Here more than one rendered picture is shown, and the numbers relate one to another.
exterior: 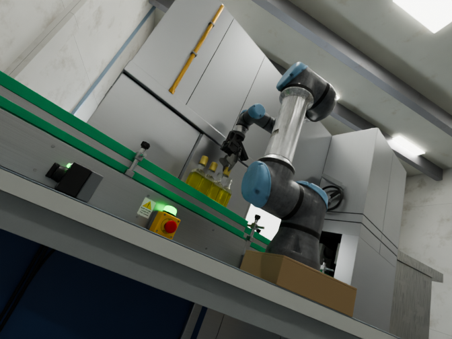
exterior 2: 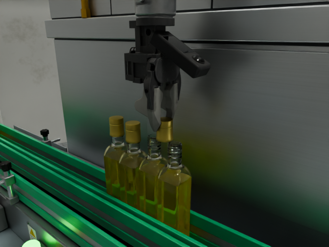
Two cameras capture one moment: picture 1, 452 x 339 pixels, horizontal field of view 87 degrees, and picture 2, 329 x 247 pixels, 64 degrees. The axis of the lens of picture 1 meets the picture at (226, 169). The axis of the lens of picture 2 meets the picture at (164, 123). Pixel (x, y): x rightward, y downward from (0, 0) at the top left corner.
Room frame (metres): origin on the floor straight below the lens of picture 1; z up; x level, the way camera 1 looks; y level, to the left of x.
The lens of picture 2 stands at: (0.97, -0.49, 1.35)
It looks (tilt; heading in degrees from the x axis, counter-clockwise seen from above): 19 degrees down; 70
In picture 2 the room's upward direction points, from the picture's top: straight up
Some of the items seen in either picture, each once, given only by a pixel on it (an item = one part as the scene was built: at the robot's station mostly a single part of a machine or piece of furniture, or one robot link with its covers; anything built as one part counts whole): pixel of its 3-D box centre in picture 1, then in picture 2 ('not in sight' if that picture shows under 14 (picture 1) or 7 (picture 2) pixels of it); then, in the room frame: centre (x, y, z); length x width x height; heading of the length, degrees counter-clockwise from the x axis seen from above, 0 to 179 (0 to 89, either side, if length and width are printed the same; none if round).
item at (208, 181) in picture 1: (200, 196); (135, 189); (1.09, 0.06, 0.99); 0.06 x 0.06 x 0.21; 32
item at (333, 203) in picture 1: (329, 198); not in sight; (1.68, -0.82, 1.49); 0.21 x 0.05 x 0.21; 33
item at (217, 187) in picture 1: (209, 201); (154, 197); (1.12, 0.01, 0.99); 0.06 x 0.06 x 0.21; 32
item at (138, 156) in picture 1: (139, 159); (0, 186); (0.75, 0.27, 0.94); 0.07 x 0.04 x 0.13; 33
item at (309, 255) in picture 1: (294, 246); not in sight; (0.68, -0.27, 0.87); 0.15 x 0.15 x 0.10
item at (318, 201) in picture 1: (303, 208); not in sight; (0.68, -0.26, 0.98); 0.13 x 0.12 x 0.14; 107
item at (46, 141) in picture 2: not in sight; (52, 144); (0.88, 0.54, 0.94); 0.07 x 0.04 x 0.13; 33
